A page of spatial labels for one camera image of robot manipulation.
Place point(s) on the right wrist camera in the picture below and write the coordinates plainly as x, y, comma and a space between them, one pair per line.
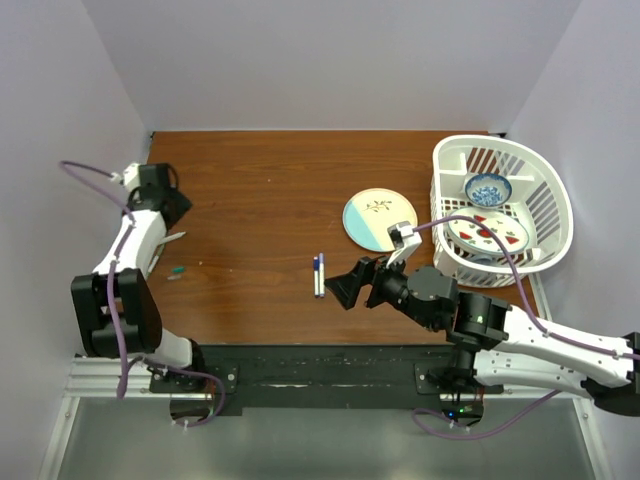
405, 240

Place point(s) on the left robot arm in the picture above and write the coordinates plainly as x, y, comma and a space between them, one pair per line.
115, 310

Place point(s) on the white plastic basket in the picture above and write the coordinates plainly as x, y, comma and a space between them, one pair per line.
539, 202

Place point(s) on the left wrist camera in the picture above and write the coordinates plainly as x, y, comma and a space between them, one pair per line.
130, 178

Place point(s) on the thin green white pen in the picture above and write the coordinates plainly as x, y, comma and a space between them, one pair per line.
155, 258

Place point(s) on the white marker green tip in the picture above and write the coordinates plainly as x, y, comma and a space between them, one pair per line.
172, 237

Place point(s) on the blue patterned bowl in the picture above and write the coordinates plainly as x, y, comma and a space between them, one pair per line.
488, 190

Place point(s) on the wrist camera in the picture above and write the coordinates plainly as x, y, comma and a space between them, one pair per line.
130, 178
405, 240

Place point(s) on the watermelon pattern plate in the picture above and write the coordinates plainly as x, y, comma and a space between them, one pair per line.
473, 239

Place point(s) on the white marker black tip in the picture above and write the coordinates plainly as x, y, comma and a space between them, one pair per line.
316, 279

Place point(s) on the white marker with purple ink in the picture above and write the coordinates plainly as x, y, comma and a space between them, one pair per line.
321, 274

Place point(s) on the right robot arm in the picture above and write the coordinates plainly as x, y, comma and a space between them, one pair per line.
495, 343

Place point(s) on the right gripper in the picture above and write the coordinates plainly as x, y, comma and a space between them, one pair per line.
346, 287

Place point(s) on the cream and blue plate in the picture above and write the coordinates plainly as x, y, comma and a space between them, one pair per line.
369, 213

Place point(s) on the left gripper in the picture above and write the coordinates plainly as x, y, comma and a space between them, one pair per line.
182, 204

